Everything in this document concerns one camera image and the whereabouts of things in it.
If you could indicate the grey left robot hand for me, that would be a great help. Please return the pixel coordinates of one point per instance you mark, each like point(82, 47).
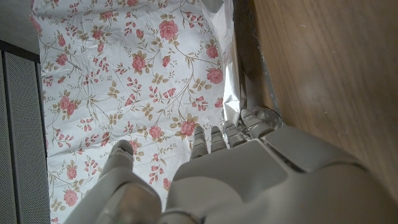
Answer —
point(255, 180)

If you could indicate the floral backdrop cloth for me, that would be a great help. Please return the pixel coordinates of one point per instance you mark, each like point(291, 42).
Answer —
point(124, 77)

